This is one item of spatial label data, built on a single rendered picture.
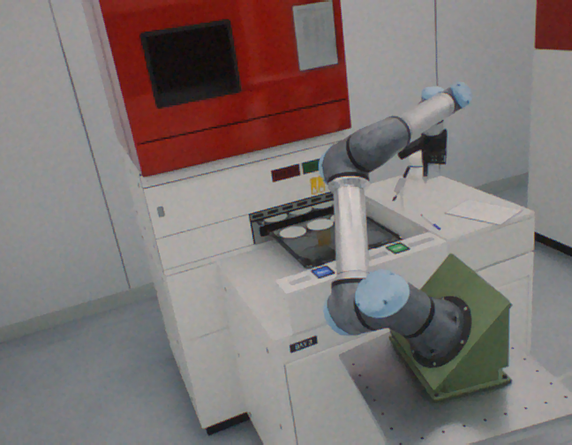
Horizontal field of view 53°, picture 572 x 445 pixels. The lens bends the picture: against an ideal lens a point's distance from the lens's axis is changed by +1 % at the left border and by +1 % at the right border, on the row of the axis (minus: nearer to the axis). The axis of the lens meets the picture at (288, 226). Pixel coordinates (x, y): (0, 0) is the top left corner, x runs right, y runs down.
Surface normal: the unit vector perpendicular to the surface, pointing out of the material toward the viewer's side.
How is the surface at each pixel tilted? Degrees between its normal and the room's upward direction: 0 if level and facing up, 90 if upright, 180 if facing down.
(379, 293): 40
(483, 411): 0
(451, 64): 90
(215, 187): 90
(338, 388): 90
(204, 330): 90
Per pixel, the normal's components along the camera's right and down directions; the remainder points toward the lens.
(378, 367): -0.13, -0.91
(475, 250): 0.38, 0.32
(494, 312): -0.78, -0.50
